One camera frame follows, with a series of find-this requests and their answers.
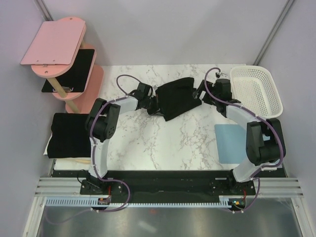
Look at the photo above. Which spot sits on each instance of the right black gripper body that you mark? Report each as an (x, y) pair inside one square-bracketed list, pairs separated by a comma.
[(207, 97)]

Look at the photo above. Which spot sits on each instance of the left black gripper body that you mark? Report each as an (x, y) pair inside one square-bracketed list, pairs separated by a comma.
[(151, 105)]

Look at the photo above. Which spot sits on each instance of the black graphic t shirt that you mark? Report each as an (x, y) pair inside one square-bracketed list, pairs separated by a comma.
[(176, 98)]

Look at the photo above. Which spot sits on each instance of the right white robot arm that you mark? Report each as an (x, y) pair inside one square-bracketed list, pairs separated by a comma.
[(264, 139)]

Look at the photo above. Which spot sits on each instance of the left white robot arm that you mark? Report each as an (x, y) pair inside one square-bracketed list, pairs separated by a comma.
[(102, 122)]

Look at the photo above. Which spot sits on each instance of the folded black t shirt stack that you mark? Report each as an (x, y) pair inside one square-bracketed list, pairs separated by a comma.
[(69, 137)]

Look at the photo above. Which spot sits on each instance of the white plastic basket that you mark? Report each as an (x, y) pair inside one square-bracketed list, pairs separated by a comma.
[(254, 86)]

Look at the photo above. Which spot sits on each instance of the light blue mat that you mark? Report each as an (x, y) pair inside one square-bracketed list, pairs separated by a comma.
[(231, 143)]

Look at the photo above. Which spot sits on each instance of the pink three tier shelf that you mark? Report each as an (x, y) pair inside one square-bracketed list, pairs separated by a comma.
[(80, 102)]

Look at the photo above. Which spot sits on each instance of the black clipboard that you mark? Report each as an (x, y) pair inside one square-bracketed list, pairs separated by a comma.
[(74, 80)]

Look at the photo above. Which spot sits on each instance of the wooden stick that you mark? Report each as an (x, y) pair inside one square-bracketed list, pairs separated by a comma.
[(82, 161)]

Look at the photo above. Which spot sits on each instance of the pink clipboard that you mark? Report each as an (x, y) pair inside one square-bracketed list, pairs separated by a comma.
[(55, 43)]

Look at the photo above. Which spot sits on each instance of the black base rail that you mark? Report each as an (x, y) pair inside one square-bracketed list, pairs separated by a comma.
[(214, 183)]

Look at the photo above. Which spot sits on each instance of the white slotted cable duct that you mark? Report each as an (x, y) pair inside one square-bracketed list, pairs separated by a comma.
[(221, 202)]

